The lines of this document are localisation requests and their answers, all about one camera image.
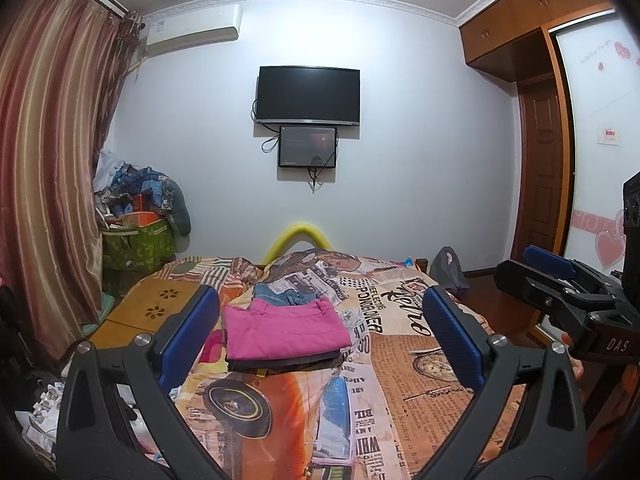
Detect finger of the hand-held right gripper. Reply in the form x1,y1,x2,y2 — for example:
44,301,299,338
494,259,618,333
524,245,621,301

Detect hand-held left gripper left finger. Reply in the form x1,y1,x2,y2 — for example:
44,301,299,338
55,285,233,480

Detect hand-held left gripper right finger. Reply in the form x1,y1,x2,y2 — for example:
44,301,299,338
412,285,588,480

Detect pink pants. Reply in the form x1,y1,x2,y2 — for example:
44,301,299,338
222,297,353,361

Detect black folded pants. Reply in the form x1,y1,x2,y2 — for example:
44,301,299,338
225,347,342,375

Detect person's right hand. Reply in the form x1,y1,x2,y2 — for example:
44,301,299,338
561,332,585,382

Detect wooden folding table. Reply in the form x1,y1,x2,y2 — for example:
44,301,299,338
82,280,221,358

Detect printed bed sheet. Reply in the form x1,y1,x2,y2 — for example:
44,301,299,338
107,250,531,480

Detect grey bag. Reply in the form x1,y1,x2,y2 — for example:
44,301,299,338
429,246,471,293

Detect brown wooden door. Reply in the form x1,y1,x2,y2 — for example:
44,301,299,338
517,80,567,271

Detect blue jeans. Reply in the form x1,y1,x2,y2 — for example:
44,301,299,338
251,282,321,307

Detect green storage bin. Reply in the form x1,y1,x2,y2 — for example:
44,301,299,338
100,215,177,271

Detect orange box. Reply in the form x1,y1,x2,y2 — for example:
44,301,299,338
120,210,162,229

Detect grey patterned cushion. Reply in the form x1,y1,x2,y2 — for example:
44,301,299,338
165,177,192,237

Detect yellow foam tube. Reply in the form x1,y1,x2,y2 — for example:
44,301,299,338
262,222,333,266

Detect white wardrobe door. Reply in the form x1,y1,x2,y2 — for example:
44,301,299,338
550,10,640,281

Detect pile of clothes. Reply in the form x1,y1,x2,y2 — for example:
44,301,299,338
92,150,173,221

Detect pile of white bags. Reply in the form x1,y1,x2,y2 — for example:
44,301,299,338
15,380,68,456

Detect small black monitor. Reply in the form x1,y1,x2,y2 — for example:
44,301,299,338
278,125,338,169

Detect striped pink curtain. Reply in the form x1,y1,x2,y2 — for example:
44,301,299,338
0,0,143,361

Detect wooden overhead cabinet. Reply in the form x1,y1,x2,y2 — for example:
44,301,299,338
459,0,613,83

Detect white air conditioner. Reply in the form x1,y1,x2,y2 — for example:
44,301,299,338
144,4,243,55

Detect black wall television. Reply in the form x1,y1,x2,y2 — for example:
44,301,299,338
256,65,362,126

